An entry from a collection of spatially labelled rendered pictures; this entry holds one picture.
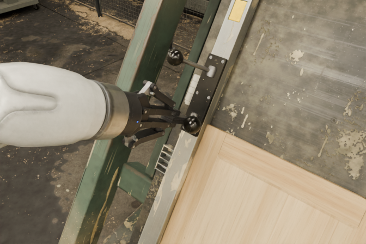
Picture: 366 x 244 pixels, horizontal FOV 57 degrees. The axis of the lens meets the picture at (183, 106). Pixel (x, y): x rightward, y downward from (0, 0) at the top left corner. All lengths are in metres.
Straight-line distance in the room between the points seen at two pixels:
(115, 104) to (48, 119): 0.12
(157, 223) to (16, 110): 0.59
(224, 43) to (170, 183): 0.37
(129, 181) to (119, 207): 1.35
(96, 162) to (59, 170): 1.72
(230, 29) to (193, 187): 0.40
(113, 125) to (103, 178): 0.54
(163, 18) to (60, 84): 0.57
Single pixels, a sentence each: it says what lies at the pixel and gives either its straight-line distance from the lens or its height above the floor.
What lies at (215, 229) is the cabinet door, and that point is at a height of 1.17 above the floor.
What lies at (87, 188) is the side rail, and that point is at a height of 1.11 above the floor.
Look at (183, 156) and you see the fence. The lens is 0.85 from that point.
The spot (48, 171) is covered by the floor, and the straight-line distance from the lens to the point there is 2.74.
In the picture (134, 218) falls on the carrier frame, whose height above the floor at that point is 0.79.
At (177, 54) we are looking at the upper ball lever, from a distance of 0.75.
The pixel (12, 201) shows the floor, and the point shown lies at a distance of 2.65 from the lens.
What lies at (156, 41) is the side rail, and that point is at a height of 1.47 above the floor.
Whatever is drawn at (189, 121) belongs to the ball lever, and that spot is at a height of 1.44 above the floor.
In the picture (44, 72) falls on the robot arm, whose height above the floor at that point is 1.68.
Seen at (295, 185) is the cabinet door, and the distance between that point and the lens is 0.78.
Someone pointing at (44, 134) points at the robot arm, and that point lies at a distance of 0.43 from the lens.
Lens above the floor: 1.89
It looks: 37 degrees down
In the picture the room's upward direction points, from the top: straight up
